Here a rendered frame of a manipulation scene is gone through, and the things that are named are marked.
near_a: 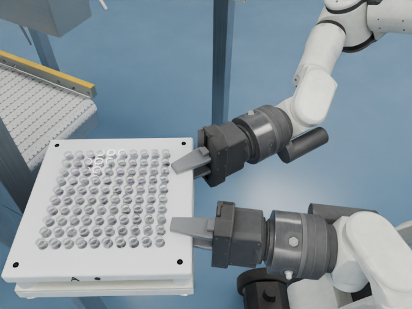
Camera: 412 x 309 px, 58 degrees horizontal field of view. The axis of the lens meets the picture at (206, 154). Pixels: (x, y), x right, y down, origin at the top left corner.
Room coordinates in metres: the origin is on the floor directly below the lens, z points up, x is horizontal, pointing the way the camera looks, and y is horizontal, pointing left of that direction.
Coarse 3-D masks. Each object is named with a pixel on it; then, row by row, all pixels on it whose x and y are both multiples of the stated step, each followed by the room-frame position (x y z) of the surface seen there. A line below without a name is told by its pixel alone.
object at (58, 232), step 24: (72, 168) 0.37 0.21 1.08; (96, 168) 0.37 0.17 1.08; (120, 168) 0.37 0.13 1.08; (144, 168) 0.37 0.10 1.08; (72, 192) 0.33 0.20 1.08; (96, 192) 0.33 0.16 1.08; (120, 192) 0.33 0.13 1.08; (144, 192) 0.33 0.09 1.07; (72, 216) 0.28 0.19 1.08; (96, 216) 0.28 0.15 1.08; (120, 216) 0.28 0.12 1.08; (144, 216) 0.28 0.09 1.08
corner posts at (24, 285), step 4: (176, 280) 0.21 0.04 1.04; (180, 280) 0.20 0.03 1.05; (184, 280) 0.21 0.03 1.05; (188, 280) 0.21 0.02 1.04; (20, 284) 0.20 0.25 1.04; (24, 284) 0.20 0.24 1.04; (28, 284) 0.20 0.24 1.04; (32, 284) 0.21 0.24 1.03; (176, 284) 0.21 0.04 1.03; (180, 284) 0.20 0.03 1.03; (184, 284) 0.21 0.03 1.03; (24, 288) 0.20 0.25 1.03; (28, 288) 0.20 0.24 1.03
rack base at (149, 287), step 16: (16, 288) 0.20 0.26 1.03; (32, 288) 0.20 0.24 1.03; (48, 288) 0.20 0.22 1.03; (64, 288) 0.20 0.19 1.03; (80, 288) 0.20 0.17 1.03; (96, 288) 0.20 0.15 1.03; (112, 288) 0.20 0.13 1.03; (128, 288) 0.20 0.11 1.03; (144, 288) 0.20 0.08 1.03; (160, 288) 0.20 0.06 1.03; (176, 288) 0.20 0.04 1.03; (192, 288) 0.20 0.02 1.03
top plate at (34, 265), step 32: (160, 160) 0.39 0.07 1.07; (32, 192) 0.33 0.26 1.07; (64, 192) 0.33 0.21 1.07; (192, 192) 0.33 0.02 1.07; (32, 224) 0.27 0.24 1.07; (128, 224) 0.27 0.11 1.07; (32, 256) 0.23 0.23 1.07; (64, 256) 0.23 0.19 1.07; (96, 256) 0.23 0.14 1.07; (128, 256) 0.23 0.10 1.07; (160, 256) 0.23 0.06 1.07; (192, 256) 0.23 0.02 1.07
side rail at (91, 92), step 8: (0, 56) 0.89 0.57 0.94; (8, 64) 0.88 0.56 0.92; (16, 64) 0.87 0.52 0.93; (24, 64) 0.85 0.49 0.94; (32, 72) 0.84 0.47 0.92; (40, 72) 0.82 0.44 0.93; (48, 80) 0.81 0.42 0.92; (56, 80) 0.80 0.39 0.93; (64, 80) 0.78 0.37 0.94; (80, 88) 0.76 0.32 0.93; (88, 88) 0.75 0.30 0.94
